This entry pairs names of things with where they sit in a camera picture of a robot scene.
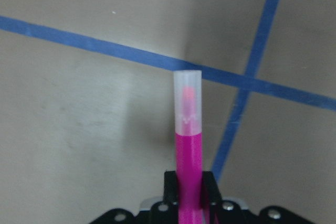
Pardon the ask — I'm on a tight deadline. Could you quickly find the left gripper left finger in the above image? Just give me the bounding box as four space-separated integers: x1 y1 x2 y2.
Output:
92 171 179 224

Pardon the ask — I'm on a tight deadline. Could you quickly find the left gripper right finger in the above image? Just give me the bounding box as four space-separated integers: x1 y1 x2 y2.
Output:
201 171 310 223

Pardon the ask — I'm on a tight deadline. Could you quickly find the pink marker pen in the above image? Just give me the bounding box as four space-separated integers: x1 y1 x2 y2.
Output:
173 70 203 223

